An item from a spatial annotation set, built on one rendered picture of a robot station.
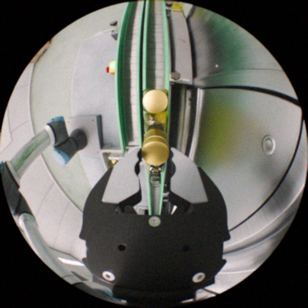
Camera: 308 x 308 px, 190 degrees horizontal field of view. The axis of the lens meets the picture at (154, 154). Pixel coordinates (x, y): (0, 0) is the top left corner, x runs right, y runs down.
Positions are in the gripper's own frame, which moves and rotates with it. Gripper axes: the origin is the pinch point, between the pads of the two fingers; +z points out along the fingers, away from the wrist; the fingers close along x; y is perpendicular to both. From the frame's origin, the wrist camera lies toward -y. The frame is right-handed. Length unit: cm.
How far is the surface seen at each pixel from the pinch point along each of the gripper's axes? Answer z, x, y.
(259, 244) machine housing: -15.1, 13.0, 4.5
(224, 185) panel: -1.6, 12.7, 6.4
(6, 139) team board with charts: -1, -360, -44
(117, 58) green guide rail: 22.5, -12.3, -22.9
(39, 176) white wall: 64, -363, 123
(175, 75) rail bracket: 18.0, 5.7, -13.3
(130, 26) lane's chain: 31, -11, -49
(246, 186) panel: -5.7, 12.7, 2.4
